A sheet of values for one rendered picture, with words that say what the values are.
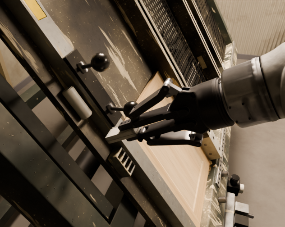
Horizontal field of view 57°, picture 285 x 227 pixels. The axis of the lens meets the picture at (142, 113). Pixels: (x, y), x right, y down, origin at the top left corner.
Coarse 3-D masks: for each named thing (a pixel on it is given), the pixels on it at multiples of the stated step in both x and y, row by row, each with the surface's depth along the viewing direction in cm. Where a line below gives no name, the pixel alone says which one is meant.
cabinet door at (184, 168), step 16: (160, 80) 99; (144, 96) 86; (144, 112) 84; (144, 144) 79; (160, 160) 84; (176, 160) 93; (192, 160) 104; (208, 160) 117; (176, 176) 90; (192, 176) 100; (176, 192) 86; (192, 192) 96; (192, 208) 93
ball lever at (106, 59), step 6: (96, 54) 51; (102, 54) 51; (96, 60) 50; (102, 60) 50; (108, 60) 51; (78, 66) 59; (84, 66) 58; (90, 66) 55; (96, 66) 50; (102, 66) 50; (108, 66) 52; (84, 72) 60
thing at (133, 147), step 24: (24, 24) 56; (48, 24) 57; (48, 48) 57; (72, 48) 61; (72, 72) 59; (96, 120) 66; (120, 120) 69; (120, 144) 68; (144, 168) 72; (168, 192) 78; (168, 216) 80
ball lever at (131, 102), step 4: (108, 104) 64; (112, 104) 64; (128, 104) 55; (132, 104) 55; (136, 104) 55; (108, 108) 64; (112, 108) 63; (116, 108) 61; (120, 108) 60; (124, 108) 55; (128, 108) 55; (132, 108) 55; (112, 112) 64; (124, 112) 55; (128, 112) 55; (128, 116) 55
